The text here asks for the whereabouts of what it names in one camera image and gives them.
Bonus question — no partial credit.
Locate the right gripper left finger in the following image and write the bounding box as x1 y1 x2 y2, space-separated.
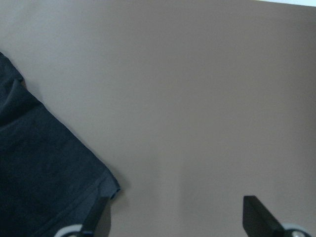
79 197 109 237

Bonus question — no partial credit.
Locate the black graphic t-shirt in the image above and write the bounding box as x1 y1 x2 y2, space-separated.
0 55 120 237

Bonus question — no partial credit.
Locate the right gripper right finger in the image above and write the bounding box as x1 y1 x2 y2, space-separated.
242 196 285 237

